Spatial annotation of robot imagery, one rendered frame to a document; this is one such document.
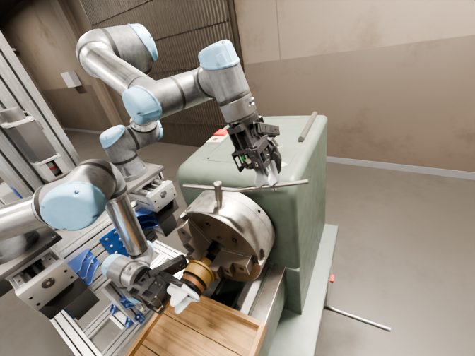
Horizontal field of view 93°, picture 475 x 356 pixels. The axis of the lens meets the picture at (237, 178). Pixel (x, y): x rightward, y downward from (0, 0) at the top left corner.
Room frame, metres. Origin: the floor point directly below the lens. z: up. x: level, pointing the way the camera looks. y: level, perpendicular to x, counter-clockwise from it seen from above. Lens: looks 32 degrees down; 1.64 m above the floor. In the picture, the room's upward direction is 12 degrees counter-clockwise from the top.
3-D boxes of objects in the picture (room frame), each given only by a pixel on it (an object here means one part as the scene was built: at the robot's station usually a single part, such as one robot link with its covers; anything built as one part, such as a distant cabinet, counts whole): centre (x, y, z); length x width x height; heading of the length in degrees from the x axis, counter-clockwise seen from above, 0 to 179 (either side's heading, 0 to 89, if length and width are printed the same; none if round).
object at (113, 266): (0.51, 0.43, 1.08); 0.11 x 0.08 x 0.09; 56
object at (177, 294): (0.36, 0.22, 1.10); 0.09 x 0.06 x 0.03; 56
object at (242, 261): (0.43, 0.06, 1.09); 0.12 x 0.11 x 0.05; 56
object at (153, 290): (0.42, 0.31, 1.08); 0.12 x 0.09 x 0.08; 56
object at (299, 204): (0.89, -0.12, 1.06); 0.59 x 0.48 x 0.39; 146
